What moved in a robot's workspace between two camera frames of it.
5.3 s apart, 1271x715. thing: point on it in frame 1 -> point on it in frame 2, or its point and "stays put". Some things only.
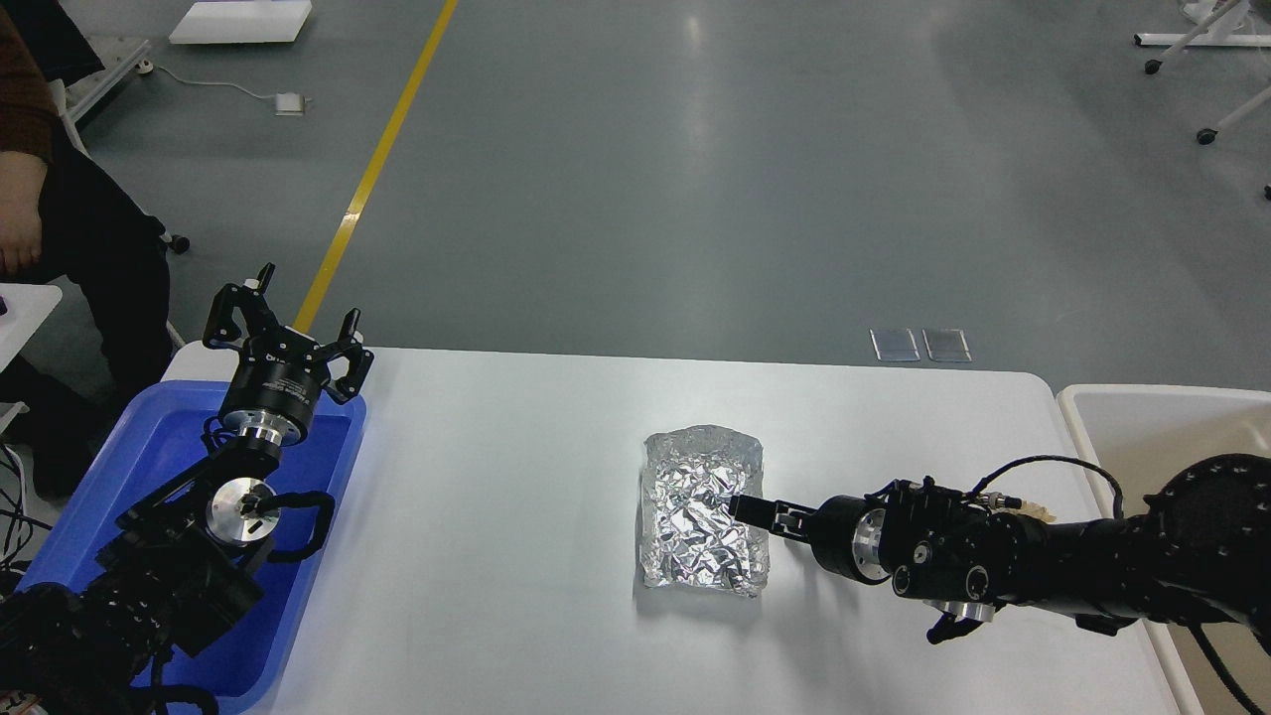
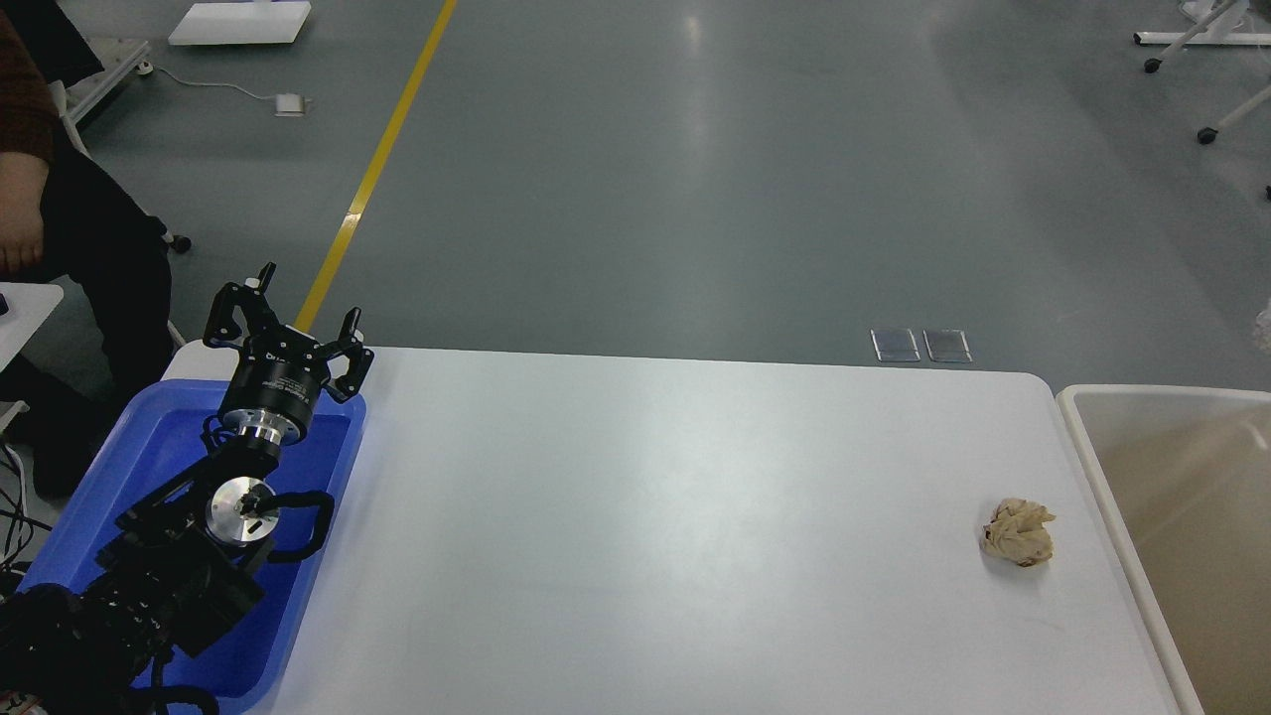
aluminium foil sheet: x=689 y=540 -> x=1263 y=330
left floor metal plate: x=895 y=344 stays put
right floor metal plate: x=946 y=345 stays put
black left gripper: x=276 y=386 stays put
